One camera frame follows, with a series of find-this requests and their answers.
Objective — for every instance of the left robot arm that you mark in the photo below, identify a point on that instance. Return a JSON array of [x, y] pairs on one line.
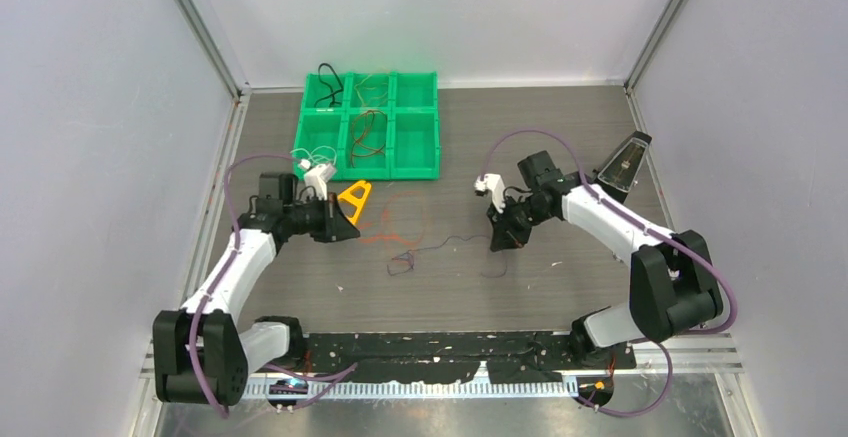
[[200, 356]]

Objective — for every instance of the slotted cable duct rail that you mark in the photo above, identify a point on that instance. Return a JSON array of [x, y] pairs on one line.
[[261, 389]]

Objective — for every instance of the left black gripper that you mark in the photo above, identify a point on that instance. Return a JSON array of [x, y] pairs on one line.
[[339, 228]]

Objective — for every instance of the yellow triangular plastic bracket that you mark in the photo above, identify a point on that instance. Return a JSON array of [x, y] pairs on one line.
[[356, 197]]

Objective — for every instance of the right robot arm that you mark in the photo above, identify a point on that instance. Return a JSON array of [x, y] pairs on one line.
[[671, 287]]

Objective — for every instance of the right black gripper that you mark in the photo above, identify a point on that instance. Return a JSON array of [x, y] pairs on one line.
[[506, 234]]

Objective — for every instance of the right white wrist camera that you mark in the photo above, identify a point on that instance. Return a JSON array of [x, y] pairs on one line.
[[493, 186]]

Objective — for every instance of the green six-compartment bin tray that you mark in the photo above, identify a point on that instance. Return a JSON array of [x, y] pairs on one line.
[[379, 126]]

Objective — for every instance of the black metronome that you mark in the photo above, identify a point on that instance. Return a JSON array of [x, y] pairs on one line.
[[618, 173]]

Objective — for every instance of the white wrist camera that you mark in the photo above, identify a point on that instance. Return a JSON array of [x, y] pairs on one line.
[[317, 176], [493, 186]]

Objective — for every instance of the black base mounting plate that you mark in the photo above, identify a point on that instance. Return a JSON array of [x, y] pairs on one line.
[[509, 357]]

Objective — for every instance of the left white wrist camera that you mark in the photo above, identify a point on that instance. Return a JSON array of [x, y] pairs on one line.
[[317, 176]]

